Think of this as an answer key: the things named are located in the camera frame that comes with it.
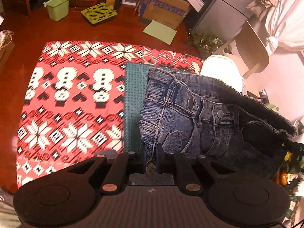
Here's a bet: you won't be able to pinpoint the blue denim jeans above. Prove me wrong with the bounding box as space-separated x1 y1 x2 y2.
139 68 296 179

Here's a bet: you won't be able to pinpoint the red patterned blanket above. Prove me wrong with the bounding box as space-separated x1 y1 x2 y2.
17 41 203 186

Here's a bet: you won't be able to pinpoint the green cutting mat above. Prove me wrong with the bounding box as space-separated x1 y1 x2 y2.
123 62 193 153

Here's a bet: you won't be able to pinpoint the white folded garment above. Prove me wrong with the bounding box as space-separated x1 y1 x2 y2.
200 55 243 93

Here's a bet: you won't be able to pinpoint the small christmas tree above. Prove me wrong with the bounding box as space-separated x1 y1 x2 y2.
188 32 223 59

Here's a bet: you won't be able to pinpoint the light green paper sheet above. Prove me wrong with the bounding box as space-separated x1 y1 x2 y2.
143 20 177 45

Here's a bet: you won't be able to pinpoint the wooden chair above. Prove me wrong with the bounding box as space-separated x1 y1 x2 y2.
212 21 269 79

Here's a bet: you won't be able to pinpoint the yellow-green plastic tray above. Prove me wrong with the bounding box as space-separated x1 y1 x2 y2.
81 3 117 25

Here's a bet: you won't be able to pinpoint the brown cardboard box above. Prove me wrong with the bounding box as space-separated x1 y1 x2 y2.
139 0 190 29

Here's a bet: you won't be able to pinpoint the green plastic bin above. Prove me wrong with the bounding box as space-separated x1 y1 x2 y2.
43 0 70 22

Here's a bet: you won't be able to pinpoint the white knotted curtain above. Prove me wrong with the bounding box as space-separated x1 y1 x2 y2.
247 0 304 55

